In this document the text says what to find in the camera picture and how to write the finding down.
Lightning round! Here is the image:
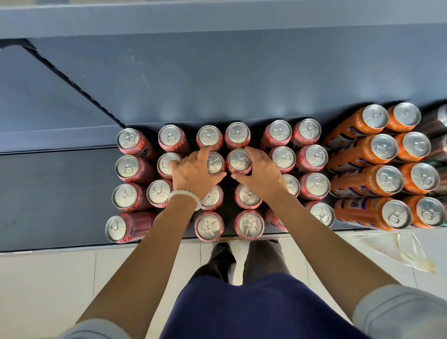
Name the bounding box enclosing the person's right hand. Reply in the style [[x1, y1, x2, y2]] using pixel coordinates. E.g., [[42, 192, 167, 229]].
[[231, 146, 290, 205]]

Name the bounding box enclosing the person's left hand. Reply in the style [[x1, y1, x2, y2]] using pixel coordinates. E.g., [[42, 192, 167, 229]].
[[169, 146, 228, 202]]

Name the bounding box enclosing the orange striped soda can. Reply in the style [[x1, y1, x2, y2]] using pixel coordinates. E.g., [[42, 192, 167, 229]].
[[394, 131, 432, 163], [330, 164, 405, 199], [326, 134, 400, 174], [400, 163, 440, 195], [386, 102, 422, 133], [323, 104, 390, 151]]

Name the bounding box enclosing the group of orange cans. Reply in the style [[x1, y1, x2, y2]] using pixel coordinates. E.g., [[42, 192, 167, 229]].
[[333, 195, 447, 232]]

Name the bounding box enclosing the grey metal shelf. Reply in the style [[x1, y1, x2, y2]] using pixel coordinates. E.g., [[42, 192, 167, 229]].
[[0, 0, 447, 253]]

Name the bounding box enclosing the person's right forearm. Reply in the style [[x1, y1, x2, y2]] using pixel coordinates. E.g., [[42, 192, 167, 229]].
[[269, 190, 400, 322]]

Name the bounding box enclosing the person's left forearm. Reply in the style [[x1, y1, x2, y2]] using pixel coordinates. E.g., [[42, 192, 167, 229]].
[[76, 197, 202, 338]]

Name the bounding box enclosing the navy blue shirt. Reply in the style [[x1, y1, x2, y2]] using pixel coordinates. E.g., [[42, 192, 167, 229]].
[[160, 273, 369, 339]]

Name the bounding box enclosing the clear plastic bag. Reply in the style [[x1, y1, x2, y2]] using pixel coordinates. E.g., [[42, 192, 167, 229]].
[[344, 232, 437, 274]]

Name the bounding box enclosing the light grey shirt sleeve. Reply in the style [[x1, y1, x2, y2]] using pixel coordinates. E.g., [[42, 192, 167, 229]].
[[57, 318, 132, 339], [352, 285, 447, 339]]

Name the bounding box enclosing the white bead bracelet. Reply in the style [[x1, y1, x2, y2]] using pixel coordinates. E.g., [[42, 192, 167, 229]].
[[168, 190, 202, 211]]

